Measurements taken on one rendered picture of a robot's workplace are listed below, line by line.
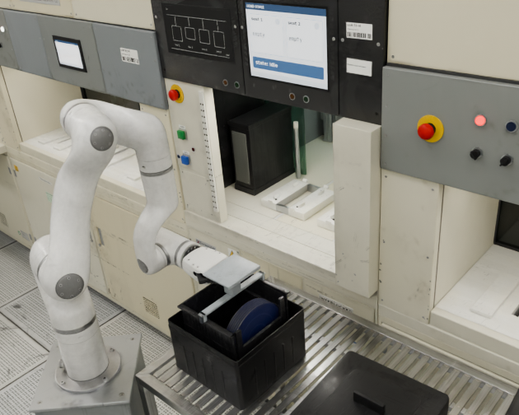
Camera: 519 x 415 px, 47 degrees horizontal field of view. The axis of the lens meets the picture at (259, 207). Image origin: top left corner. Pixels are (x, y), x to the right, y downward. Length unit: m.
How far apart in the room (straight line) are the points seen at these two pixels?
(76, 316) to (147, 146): 0.50
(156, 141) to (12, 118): 1.89
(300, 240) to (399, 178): 0.59
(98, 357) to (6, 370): 1.46
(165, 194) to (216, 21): 0.56
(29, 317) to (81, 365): 1.73
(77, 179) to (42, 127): 1.96
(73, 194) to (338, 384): 0.81
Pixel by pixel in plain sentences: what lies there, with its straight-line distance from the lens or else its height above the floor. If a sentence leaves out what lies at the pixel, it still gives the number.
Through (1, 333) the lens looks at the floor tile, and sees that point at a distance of 3.46.
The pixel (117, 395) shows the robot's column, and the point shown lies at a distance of 1.77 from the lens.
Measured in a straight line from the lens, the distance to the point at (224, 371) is 1.60.
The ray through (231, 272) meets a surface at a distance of 1.57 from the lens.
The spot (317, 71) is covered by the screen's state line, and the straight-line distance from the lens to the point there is 1.65.
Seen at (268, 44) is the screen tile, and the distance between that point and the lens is 1.74.
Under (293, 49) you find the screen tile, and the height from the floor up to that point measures 1.57.
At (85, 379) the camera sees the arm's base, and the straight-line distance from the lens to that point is 1.82.
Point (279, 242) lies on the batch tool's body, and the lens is 2.07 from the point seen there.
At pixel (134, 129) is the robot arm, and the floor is 1.45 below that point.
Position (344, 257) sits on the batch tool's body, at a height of 0.99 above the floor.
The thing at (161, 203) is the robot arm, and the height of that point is 1.23.
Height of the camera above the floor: 1.98
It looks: 29 degrees down
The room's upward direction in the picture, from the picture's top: 5 degrees counter-clockwise
